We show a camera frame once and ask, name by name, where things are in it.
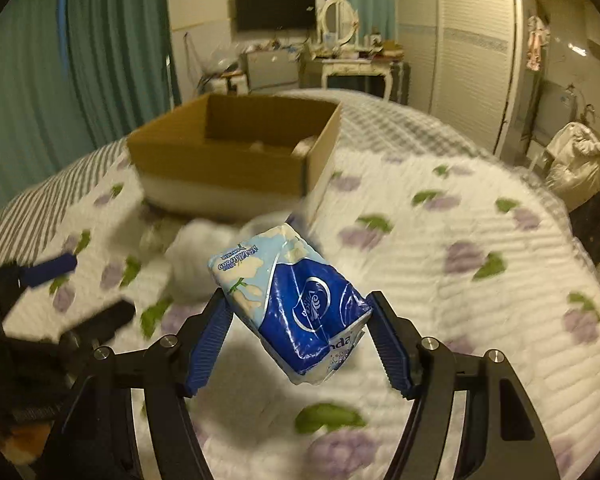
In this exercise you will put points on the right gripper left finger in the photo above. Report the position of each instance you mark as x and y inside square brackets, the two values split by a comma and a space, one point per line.
[94, 435]

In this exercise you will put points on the grey washing machine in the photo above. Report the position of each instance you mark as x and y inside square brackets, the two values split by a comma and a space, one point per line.
[556, 107]

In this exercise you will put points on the black wall television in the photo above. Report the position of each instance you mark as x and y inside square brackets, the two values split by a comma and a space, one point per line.
[274, 15]

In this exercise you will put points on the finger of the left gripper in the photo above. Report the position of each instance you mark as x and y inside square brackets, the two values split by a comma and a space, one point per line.
[15, 278]
[96, 330]

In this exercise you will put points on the grey striped bed sheet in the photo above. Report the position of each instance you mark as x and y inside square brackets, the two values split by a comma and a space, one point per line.
[30, 220]

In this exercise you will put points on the white oval vanity mirror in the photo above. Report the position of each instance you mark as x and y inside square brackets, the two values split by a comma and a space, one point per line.
[338, 23]

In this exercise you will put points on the white fluffy soft toy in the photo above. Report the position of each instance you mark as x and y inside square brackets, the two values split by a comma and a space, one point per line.
[187, 248]

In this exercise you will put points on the white soft cloth bundle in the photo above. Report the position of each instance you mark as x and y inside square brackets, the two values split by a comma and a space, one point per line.
[301, 149]

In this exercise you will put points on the white clothes pile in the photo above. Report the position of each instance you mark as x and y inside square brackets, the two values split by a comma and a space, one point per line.
[574, 174]

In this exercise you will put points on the person's left hand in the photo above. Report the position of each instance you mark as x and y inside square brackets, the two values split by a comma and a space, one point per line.
[23, 445]

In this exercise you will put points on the white sliding wardrobe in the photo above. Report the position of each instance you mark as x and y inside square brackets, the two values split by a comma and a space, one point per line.
[462, 60]

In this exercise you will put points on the blue tissue pack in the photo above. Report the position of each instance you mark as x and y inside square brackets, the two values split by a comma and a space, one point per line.
[307, 316]

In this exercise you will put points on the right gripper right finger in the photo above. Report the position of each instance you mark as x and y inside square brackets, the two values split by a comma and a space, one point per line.
[502, 435]

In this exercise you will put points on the large green curtain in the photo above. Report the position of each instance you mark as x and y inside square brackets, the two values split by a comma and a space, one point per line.
[76, 75]

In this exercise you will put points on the grey mini fridge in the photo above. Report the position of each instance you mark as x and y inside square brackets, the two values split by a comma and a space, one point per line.
[271, 71]

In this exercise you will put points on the brown cardboard box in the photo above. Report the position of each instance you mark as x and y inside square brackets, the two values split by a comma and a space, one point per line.
[196, 160]

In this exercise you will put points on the white dressing table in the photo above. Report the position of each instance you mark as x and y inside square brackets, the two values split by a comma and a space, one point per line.
[383, 73]

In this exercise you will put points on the white suitcase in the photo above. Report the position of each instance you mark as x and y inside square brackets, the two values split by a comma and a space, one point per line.
[226, 83]

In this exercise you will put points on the white floral quilt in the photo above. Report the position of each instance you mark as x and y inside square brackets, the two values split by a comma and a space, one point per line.
[460, 246]

